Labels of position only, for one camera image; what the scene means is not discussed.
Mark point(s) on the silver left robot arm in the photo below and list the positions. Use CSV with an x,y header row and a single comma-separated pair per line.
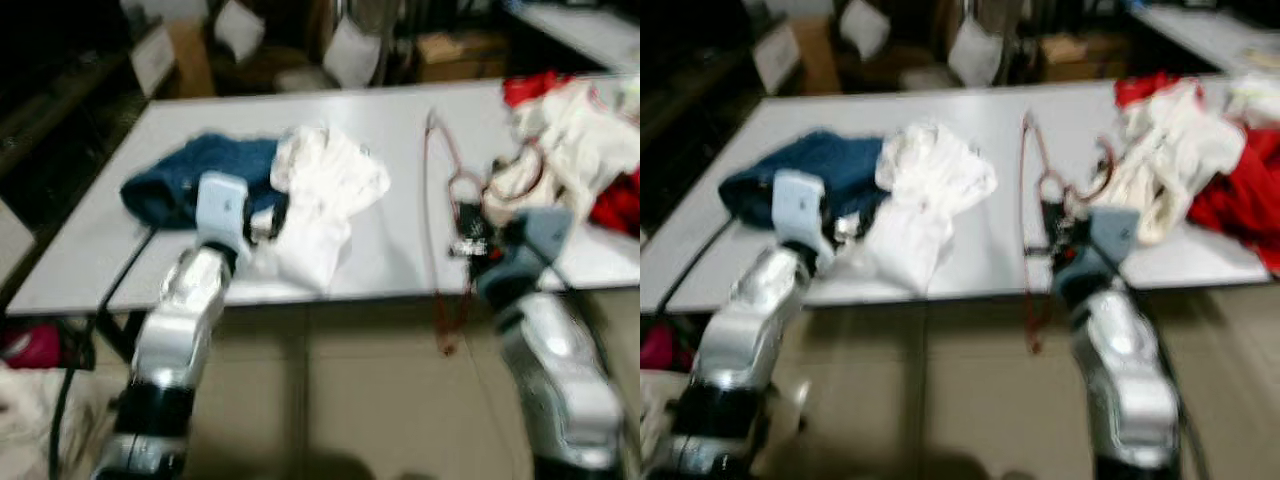
x,y
175,340
740,340

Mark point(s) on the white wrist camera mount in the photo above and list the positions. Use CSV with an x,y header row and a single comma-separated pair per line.
x,y
222,205
800,205
545,235
1115,240

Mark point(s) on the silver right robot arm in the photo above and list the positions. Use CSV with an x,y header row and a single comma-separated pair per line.
x,y
560,370
1130,370

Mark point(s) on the cream white crumpled garment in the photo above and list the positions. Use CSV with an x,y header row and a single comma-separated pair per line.
x,y
1180,150
580,140

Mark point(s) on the dark blue garment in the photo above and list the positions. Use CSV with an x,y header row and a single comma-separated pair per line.
x,y
790,170
180,180

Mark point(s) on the red cloth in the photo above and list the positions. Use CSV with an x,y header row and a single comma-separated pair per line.
x,y
1240,200
615,205

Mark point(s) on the flat brown cardboard box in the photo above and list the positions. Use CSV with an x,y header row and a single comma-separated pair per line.
x,y
460,52
1082,52

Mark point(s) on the white table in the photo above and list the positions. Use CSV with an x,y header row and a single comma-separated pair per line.
x,y
590,30
1210,30

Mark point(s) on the pink object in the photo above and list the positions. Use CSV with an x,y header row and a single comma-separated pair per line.
x,y
30,347
655,347

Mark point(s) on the white paper sheet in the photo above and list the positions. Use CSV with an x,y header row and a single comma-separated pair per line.
x,y
152,62
778,62

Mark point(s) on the white floor cloth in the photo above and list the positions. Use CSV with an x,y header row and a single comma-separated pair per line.
x,y
660,420
25,420

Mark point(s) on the tall brown cardboard box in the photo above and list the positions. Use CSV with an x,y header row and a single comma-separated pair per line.
x,y
190,60
818,58

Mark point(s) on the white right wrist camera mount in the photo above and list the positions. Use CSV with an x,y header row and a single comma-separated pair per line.
x,y
1115,240
545,235

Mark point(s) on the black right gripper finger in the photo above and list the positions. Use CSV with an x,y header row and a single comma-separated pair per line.
x,y
1058,220
467,220

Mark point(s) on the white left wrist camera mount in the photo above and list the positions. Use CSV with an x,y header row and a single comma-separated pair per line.
x,y
222,205
800,205

